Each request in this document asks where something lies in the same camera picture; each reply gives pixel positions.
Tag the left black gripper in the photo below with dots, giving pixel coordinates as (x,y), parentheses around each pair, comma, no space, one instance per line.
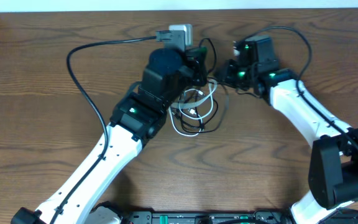
(195,58)

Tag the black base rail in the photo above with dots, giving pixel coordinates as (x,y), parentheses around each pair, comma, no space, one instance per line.
(259,216)

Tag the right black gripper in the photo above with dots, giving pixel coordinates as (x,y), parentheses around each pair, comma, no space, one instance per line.
(229,72)

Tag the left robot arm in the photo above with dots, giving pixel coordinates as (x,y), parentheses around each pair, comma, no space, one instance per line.
(136,119)

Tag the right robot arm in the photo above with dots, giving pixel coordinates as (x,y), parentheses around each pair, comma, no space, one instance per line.
(333,172)

